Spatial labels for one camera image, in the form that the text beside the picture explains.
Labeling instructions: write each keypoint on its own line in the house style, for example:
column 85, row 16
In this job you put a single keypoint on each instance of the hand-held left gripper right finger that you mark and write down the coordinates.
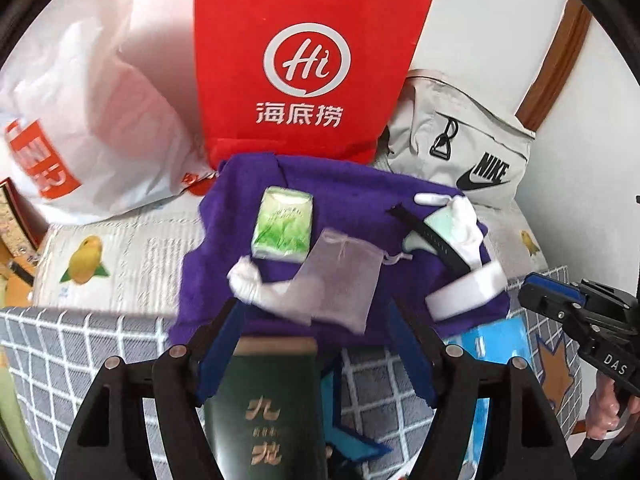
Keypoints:
column 415, row 355

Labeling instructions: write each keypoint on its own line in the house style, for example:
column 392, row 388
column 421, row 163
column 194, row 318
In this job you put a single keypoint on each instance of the fruit printed quilt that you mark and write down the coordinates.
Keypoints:
column 140, row 260

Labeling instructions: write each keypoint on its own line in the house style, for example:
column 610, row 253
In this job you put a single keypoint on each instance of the dark green box gold rim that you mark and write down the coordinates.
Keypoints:
column 260, row 410

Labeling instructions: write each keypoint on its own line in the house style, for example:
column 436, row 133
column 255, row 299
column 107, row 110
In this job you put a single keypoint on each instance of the patterned brown box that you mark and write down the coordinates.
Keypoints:
column 17, row 225

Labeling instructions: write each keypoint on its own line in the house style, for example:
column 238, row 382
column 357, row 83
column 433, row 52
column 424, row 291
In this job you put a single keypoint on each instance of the white plastic bag orange print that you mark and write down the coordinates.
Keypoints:
column 100, row 110

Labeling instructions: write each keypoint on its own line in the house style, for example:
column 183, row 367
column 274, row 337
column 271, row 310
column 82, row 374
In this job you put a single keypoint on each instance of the red paper bag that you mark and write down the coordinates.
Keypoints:
column 225, row 10

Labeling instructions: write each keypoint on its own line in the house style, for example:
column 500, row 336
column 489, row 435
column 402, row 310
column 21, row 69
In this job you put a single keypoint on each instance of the brown wooden door frame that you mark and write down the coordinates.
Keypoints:
column 555, row 60

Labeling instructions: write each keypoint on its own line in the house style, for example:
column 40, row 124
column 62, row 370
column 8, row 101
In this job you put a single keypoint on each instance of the white elastic band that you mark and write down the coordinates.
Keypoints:
column 465, row 292

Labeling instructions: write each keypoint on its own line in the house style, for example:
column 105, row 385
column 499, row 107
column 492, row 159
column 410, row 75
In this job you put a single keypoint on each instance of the grey checked blanket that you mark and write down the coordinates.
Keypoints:
column 100, row 330

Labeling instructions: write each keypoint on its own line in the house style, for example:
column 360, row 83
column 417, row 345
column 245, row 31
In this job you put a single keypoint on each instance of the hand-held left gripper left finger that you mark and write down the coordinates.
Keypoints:
column 220, row 340

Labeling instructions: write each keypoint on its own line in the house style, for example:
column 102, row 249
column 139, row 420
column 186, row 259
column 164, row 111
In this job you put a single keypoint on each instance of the person's right hand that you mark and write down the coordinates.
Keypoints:
column 600, row 405

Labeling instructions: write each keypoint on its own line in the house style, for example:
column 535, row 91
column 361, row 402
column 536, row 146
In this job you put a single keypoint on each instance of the purple cloth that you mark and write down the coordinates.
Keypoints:
column 350, row 200

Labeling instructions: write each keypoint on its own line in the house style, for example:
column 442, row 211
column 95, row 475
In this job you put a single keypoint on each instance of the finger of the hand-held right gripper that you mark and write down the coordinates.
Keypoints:
column 552, row 287
column 547, row 307

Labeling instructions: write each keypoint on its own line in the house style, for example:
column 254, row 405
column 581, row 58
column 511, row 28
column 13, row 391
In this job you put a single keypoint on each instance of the green tissue packet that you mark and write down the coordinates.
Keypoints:
column 282, row 225

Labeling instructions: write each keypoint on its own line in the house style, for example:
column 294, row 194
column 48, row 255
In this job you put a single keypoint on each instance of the white sock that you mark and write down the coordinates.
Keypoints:
column 245, row 282

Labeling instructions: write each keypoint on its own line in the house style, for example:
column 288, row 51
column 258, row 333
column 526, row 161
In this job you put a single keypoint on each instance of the grey bag black logo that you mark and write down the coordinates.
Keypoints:
column 415, row 110

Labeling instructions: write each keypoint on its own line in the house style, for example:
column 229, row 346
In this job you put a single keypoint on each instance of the blue packet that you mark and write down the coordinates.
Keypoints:
column 480, row 340

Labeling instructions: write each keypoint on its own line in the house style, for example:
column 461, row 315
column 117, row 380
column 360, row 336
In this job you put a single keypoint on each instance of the light green cloth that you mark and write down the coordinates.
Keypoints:
column 15, row 420

